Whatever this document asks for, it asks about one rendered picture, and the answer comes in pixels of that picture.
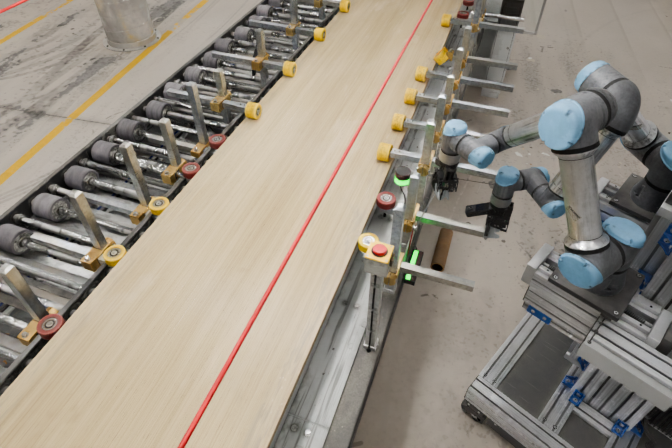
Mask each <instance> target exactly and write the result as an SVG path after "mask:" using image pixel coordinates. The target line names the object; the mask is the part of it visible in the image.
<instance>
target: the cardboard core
mask: <svg viewBox="0 0 672 448"><path fill-rule="evenodd" d="M452 236H453V231H452V230H450V229H446V228H442V229H441V230H440V234H439V237H438V241H437V244H436V248H435V252H434V255H433V259H432V262H431V266H430V267H431V269H432V270H435V271H439V272H442V271H444V268H445V264H446V260H447V256H448V252H449V248H450V244H451V240H452Z"/></svg>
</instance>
